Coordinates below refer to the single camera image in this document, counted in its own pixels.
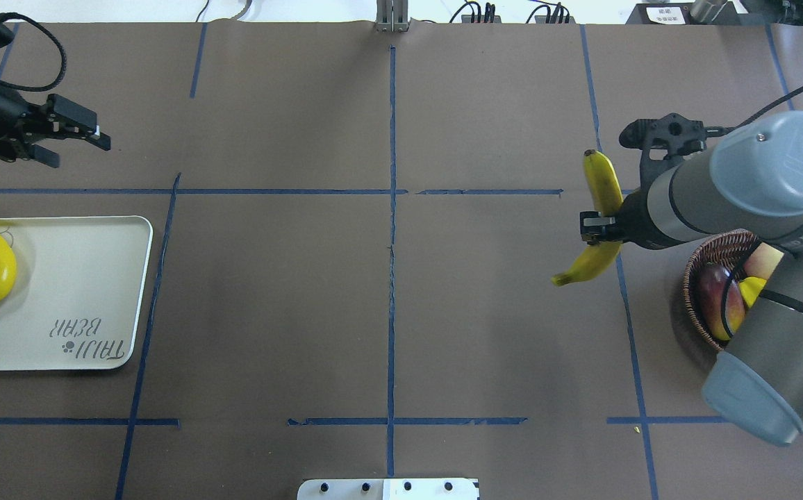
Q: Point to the brown wicker basket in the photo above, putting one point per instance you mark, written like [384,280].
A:
[731,250]

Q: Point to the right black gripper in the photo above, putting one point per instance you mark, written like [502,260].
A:
[634,221]

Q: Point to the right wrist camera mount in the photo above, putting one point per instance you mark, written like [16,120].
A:
[663,144]

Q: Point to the white bear tray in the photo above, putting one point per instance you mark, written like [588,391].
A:
[77,299]

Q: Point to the red yellow mango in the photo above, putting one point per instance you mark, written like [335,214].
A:
[722,309]

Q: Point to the aluminium frame post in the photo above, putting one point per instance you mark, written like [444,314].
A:
[392,16]

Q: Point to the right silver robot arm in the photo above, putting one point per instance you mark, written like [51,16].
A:
[698,182]

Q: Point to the steel measuring cup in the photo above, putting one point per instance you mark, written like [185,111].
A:
[706,11]

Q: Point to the white pillar with base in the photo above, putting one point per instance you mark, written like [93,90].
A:
[390,488]

